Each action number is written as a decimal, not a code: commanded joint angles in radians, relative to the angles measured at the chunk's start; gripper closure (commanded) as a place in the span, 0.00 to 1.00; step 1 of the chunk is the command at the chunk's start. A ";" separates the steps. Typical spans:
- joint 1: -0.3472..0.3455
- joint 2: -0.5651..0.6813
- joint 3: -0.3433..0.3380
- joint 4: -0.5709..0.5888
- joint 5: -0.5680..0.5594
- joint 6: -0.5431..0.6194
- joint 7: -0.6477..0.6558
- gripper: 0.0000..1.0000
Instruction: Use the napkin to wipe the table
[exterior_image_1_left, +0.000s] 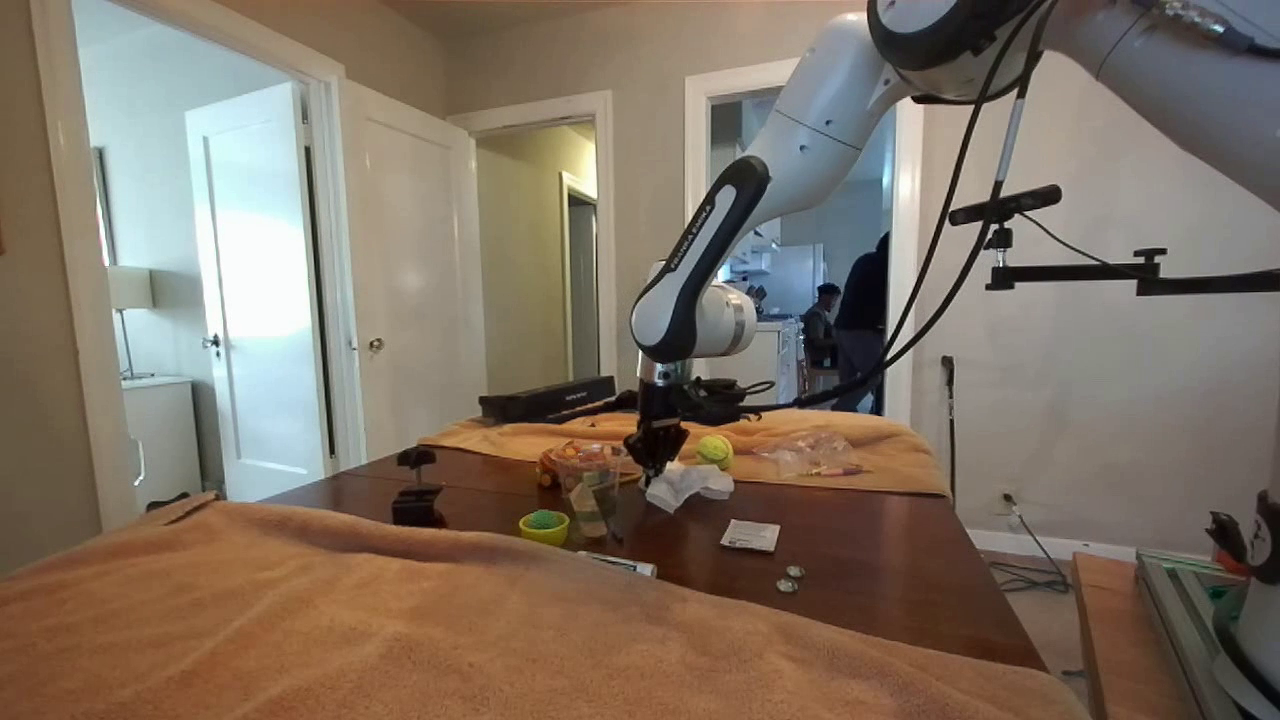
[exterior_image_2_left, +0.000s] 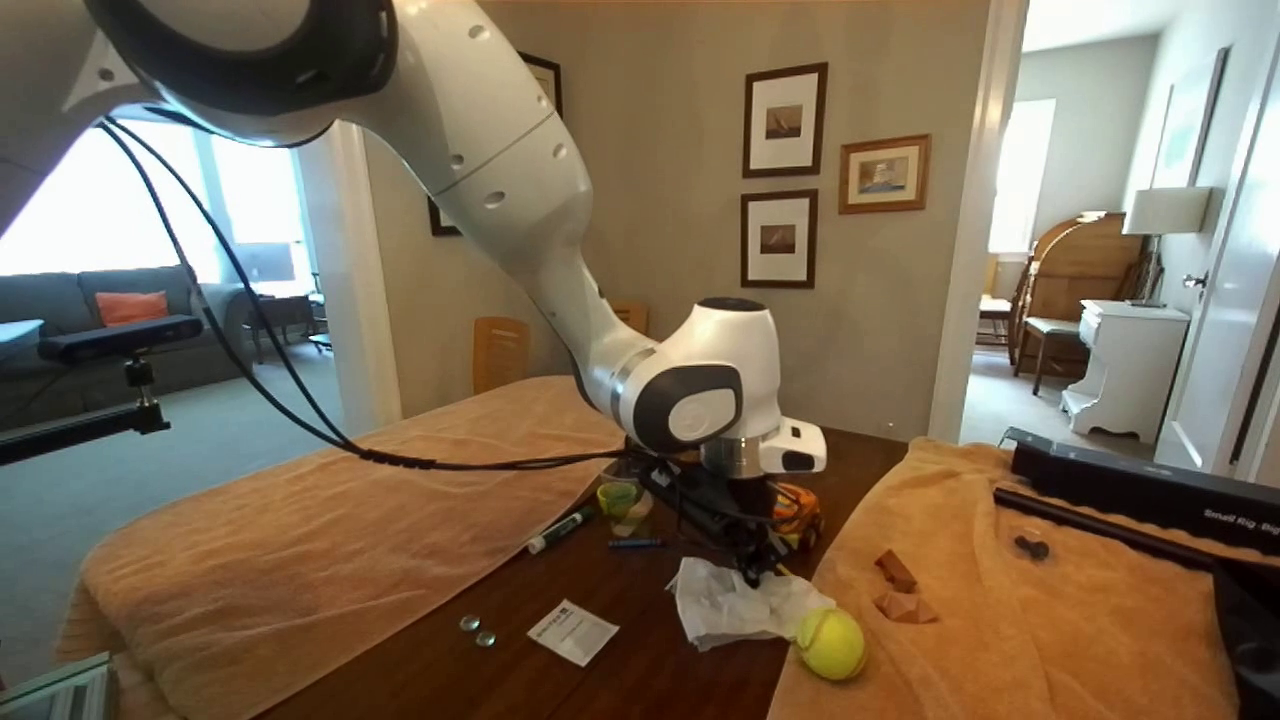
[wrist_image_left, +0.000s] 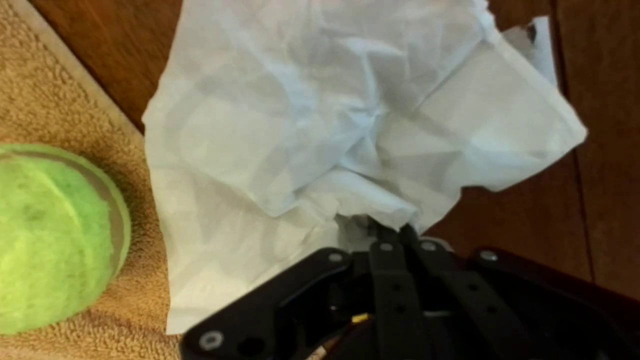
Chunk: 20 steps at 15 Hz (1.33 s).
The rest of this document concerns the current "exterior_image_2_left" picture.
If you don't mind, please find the white cabinet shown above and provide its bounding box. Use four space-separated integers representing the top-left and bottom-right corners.
1058 297 1194 448

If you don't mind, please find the tall dark framed picture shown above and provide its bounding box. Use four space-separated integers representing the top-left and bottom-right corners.
740 59 831 178

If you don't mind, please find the wooden framed picture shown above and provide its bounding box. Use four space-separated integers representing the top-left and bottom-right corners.
837 132 934 219

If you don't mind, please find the black camera clamp arm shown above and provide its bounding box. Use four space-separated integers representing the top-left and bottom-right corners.
0 356 176 471

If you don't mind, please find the small green cup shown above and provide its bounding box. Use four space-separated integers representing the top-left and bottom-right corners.
590 471 660 541

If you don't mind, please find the square dark framed picture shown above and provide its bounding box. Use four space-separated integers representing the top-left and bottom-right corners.
737 182 818 290

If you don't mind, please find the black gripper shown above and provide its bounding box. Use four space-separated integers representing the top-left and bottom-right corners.
635 454 790 587

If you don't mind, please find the black stereo camera bar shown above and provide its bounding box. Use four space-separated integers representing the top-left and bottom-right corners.
35 313 209 370

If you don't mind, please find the black and white marker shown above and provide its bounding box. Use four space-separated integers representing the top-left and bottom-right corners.
518 498 600 558

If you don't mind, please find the white door with knob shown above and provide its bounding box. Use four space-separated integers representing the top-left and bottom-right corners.
1151 51 1280 485

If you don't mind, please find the large plain orange towel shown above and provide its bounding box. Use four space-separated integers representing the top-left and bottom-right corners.
55 370 630 720

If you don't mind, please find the orange cushion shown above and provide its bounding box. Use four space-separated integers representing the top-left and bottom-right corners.
93 289 176 332

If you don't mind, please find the orange towel under black box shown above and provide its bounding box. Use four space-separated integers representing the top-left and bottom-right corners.
765 435 1243 720

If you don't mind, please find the yellow tennis ball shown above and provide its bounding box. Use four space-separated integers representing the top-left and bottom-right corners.
790 605 873 689

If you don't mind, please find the grey sofa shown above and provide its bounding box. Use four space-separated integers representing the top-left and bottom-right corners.
0 261 256 430

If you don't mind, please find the wooden chair back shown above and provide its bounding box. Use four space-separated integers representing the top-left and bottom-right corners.
466 313 535 395

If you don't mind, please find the white napkin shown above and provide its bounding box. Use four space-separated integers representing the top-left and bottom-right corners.
665 553 839 654

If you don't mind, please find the brown wooden block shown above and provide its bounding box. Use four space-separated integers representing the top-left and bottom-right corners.
873 547 922 594
873 587 943 628

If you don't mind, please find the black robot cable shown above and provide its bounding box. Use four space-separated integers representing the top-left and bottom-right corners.
95 117 630 475

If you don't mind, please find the white paper packet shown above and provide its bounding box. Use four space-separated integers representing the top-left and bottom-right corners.
523 594 622 672

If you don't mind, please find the white lamp shade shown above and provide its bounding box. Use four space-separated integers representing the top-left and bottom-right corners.
1123 182 1216 239

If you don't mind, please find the pale framed wall picture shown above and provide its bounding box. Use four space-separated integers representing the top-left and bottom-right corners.
1151 45 1233 190

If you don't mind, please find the long black box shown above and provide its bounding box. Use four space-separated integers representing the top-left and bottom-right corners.
1001 423 1280 557

